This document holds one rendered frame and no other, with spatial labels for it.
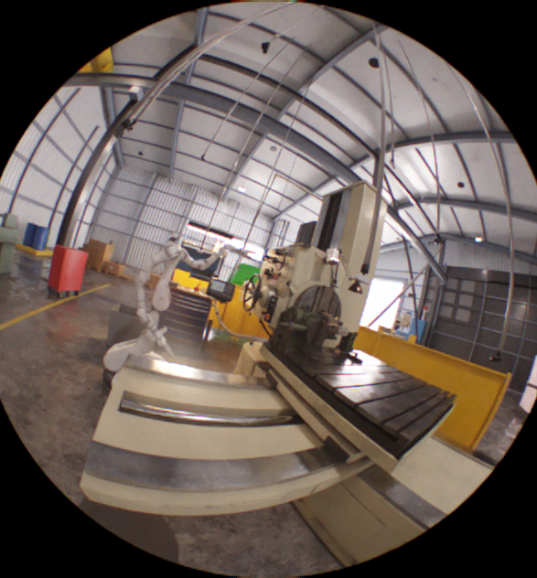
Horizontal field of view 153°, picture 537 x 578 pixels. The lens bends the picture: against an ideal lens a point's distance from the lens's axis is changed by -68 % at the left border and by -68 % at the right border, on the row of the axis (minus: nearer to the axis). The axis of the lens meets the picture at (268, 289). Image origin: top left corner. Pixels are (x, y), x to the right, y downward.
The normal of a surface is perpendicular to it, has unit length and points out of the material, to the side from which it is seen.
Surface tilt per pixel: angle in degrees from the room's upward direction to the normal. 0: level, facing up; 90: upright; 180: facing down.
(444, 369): 90
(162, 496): 0
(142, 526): 0
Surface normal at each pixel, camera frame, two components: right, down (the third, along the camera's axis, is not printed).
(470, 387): -0.87, -0.27
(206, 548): 0.30, -0.95
